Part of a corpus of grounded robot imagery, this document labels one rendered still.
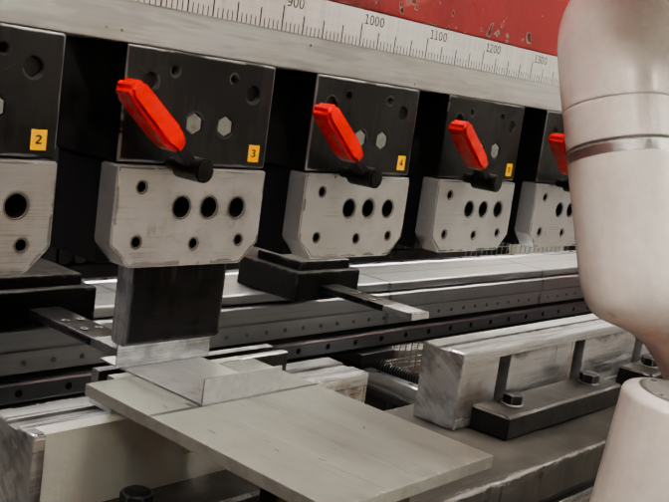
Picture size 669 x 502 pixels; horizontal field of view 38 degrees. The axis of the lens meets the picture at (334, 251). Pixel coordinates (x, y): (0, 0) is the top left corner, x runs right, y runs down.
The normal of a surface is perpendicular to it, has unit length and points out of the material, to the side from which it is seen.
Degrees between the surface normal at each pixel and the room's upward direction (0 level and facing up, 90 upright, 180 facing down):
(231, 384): 90
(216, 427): 0
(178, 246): 90
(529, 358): 90
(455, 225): 90
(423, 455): 0
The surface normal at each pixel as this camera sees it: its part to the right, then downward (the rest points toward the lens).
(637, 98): 0.04, -0.12
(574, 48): -0.88, -0.02
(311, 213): 0.73, 0.21
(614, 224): -0.49, -0.07
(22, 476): -0.66, 0.03
